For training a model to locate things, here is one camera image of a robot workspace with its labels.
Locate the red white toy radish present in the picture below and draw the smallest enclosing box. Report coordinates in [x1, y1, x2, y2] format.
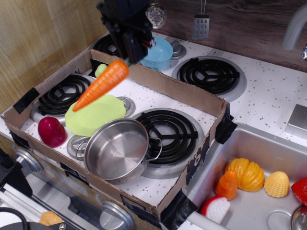
[200, 195, 231, 224]

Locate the light blue plastic bowl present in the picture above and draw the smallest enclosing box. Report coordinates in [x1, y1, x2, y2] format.
[139, 37, 173, 69]

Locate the black clamp device left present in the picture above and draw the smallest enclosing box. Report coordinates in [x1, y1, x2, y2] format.
[0, 149, 33, 197]

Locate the orange plastic toy carrot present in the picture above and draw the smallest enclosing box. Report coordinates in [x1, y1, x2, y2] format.
[72, 58, 132, 112]

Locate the grey toy faucet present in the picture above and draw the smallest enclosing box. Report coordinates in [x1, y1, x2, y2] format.
[282, 4, 307, 50]

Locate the yellow orange toy squash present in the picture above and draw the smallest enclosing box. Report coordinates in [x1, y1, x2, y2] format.
[224, 158, 265, 192]

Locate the silver stove knob front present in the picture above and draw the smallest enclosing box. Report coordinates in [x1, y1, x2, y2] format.
[67, 135, 90, 161]

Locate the yellow toy corn piece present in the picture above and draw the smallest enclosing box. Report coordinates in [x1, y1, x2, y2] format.
[264, 171, 290, 198]

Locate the front left black burner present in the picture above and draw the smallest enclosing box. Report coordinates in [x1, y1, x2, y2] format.
[31, 73, 95, 126]

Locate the silver oven knob left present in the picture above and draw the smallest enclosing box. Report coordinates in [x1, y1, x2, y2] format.
[16, 149, 43, 177]

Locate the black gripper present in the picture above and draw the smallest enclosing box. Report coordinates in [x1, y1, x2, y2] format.
[96, 0, 154, 64]

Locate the light green toy vegetable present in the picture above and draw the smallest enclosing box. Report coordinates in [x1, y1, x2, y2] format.
[94, 64, 107, 78]

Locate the silver oven knob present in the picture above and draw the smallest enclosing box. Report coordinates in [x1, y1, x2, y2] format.
[99, 200, 135, 230]
[16, 149, 43, 177]

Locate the silver oven knob right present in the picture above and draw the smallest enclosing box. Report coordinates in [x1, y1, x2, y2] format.
[99, 200, 135, 230]

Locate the back right black burner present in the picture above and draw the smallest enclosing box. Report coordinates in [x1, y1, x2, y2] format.
[171, 56, 247, 102]

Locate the orange toy piece bottom left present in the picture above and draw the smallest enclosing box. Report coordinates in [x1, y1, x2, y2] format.
[38, 211, 63, 226]

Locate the dark red plastic toy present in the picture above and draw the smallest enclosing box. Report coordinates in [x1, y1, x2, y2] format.
[38, 116, 67, 148]

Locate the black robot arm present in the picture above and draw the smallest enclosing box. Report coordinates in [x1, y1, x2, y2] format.
[96, 0, 155, 64]

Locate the silver stove knob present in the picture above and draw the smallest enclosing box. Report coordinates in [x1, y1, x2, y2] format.
[67, 135, 90, 161]
[117, 96, 136, 118]
[171, 40, 187, 60]

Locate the red toy tomato piece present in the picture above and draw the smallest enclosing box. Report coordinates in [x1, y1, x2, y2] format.
[291, 178, 307, 206]

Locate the silver stove knob back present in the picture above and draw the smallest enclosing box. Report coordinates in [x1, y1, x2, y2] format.
[171, 40, 187, 60]

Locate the front right black burner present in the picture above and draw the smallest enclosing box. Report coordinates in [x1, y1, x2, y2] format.
[133, 108, 205, 179]

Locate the stainless steel pot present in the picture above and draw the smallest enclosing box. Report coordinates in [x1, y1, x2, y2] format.
[76, 118, 163, 184]

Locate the silver pot lid corner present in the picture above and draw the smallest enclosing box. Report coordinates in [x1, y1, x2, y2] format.
[290, 205, 307, 230]

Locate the silver toy sink basin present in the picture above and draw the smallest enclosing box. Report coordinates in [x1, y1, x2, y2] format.
[181, 124, 307, 230]

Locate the brown cardboard fence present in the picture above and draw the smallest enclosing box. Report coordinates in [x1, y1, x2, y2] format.
[2, 49, 229, 220]

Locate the light green plastic plate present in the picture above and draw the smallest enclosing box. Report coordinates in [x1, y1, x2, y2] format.
[65, 95, 126, 137]

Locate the hanging silver strainer ladle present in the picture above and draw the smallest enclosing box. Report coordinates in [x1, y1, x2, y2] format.
[145, 0, 167, 29]

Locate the small orange toy carrot piece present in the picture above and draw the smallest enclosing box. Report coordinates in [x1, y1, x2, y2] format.
[215, 170, 237, 201]

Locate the hanging silver slotted spatula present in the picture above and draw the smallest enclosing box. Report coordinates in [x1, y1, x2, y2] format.
[192, 0, 210, 40]

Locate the silver stove knob middle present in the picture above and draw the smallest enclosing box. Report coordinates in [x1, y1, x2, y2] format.
[117, 96, 136, 118]

